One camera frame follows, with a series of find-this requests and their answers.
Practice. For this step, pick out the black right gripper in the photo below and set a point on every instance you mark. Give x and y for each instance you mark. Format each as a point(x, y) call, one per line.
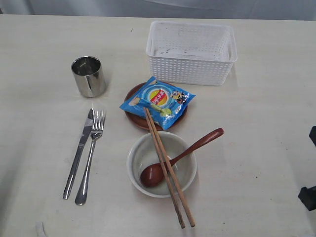
point(308, 195)

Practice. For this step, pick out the brown wooden spoon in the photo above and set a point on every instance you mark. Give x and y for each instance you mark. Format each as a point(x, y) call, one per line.
point(153, 175)

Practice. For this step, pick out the wooden chopstick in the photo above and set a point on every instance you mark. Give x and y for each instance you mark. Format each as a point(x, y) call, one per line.
point(176, 182)
point(153, 133)

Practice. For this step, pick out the speckled ceramic bowl with flowers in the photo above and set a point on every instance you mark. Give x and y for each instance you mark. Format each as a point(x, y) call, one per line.
point(143, 153)

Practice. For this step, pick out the blue chips bag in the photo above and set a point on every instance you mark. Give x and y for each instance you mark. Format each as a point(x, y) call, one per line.
point(165, 102)

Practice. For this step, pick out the white plastic woven basket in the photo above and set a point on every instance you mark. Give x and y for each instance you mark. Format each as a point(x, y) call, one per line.
point(191, 53)

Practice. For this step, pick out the silver metal fork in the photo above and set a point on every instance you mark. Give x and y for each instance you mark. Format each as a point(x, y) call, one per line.
point(96, 133)

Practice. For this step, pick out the silver table knife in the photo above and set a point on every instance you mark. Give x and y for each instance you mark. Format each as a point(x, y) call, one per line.
point(83, 139)

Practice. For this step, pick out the stainless steel cup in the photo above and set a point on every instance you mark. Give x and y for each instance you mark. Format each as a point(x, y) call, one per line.
point(89, 77)

